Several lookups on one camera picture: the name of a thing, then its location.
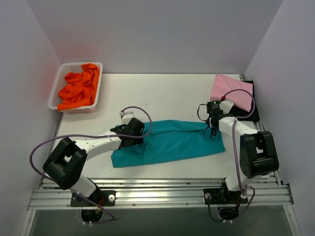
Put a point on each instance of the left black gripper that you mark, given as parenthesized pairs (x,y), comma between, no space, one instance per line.
(133,140)

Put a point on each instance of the teal t-shirt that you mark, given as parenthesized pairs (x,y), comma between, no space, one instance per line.
(170,140)

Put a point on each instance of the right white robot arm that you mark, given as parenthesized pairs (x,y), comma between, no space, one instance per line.
(255,153)

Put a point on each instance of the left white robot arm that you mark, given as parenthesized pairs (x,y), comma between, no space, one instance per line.
(65,164)

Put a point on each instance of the orange crumpled t-shirt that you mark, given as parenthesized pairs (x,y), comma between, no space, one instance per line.
(80,89)

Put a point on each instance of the white plastic basket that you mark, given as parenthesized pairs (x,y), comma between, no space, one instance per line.
(60,82)

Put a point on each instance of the pink folded t-shirt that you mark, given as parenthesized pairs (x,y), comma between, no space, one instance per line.
(223,84)

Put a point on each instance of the black folded t-shirt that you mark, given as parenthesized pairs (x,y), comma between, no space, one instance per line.
(246,116)

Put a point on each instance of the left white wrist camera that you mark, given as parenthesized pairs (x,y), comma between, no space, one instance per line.
(126,117)

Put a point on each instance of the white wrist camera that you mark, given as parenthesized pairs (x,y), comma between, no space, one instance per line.
(126,117)
(226,105)

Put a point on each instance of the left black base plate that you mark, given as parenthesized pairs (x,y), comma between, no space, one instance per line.
(104,198)

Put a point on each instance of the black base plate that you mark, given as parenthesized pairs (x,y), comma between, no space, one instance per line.
(104,198)
(217,196)

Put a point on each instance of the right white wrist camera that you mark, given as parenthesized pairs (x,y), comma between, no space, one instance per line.
(226,105)

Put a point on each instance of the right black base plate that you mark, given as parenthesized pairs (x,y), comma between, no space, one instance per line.
(217,196)

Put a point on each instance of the aluminium rail frame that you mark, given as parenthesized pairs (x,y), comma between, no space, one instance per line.
(180,184)

